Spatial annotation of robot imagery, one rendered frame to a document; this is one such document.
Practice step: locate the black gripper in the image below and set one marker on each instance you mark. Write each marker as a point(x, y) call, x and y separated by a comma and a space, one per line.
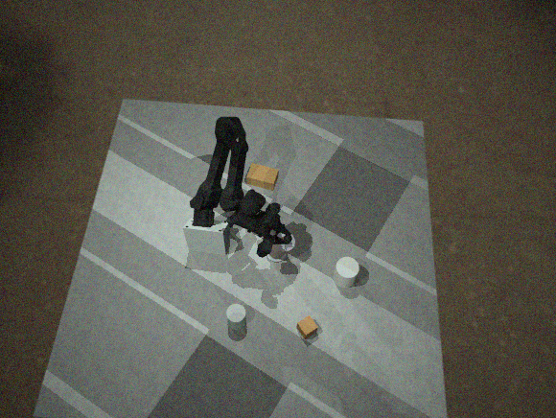
point(264, 248)

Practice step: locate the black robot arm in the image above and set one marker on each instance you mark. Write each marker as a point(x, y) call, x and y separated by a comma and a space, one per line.
point(210, 194)

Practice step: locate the glass french press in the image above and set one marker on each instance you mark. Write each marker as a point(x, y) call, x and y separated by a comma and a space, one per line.
point(279, 251)

